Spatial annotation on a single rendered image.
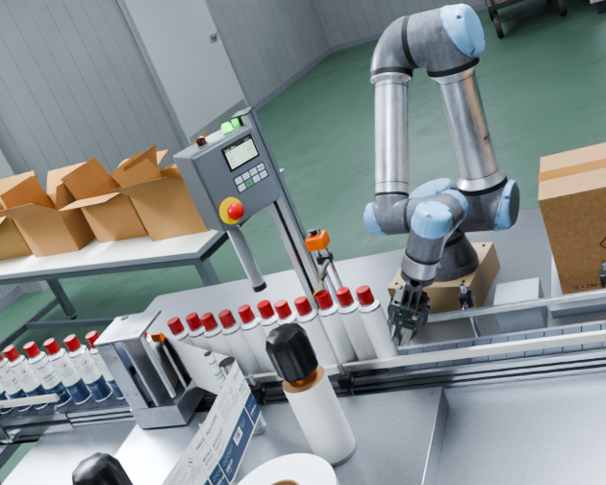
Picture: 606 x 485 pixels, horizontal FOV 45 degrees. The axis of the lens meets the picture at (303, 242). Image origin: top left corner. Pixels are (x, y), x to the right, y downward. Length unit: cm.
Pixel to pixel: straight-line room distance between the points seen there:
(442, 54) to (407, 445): 81
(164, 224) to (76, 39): 412
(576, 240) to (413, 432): 56
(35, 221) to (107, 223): 43
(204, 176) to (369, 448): 66
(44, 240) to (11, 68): 298
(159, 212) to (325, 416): 209
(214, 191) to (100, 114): 569
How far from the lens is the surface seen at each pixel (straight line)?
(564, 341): 159
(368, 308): 162
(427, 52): 165
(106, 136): 727
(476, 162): 173
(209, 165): 162
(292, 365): 138
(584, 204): 169
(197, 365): 180
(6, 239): 433
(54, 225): 392
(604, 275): 165
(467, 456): 151
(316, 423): 145
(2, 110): 664
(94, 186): 390
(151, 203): 339
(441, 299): 189
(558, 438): 149
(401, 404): 159
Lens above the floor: 183
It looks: 22 degrees down
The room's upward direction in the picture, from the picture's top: 23 degrees counter-clockwise
